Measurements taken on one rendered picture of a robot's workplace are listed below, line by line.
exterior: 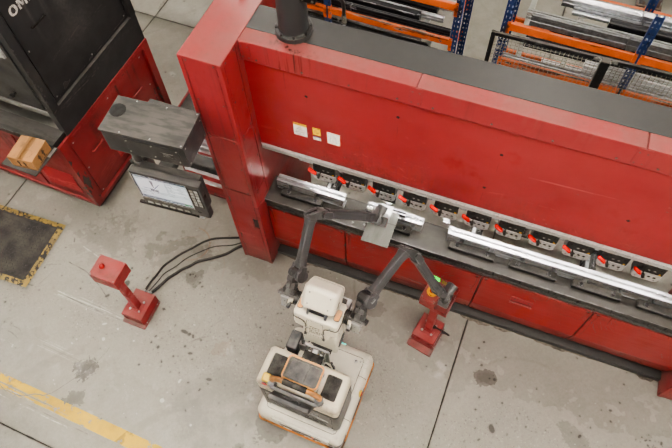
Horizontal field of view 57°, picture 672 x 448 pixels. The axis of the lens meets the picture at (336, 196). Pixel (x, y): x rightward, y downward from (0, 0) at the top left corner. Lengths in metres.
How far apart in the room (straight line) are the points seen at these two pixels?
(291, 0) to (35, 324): 3.43
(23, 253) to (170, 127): 2.61
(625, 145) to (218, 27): 2.05
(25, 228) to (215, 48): 3.10
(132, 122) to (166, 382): 2.15
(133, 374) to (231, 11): 2.82
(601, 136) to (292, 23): 1.54
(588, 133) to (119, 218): 3.92
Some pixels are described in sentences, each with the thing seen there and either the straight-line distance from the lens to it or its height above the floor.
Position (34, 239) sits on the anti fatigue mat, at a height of 0.01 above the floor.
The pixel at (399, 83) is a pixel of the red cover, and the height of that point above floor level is 2.30.
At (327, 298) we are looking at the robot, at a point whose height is 1.37.
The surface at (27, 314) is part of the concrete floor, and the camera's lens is 5.48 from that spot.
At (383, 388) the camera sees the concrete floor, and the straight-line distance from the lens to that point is 4.70.
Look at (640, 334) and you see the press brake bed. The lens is 4.50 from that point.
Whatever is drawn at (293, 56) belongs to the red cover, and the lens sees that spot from 3.17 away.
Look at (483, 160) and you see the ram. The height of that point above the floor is 1.86.
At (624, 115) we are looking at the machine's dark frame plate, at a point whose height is 2.30.
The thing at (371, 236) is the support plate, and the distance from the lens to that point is 4.01.
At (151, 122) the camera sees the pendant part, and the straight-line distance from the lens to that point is 3.49.
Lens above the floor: 4.55
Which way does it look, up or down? 59 degrees down
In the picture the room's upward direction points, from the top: 3 degrees counter-clockwise
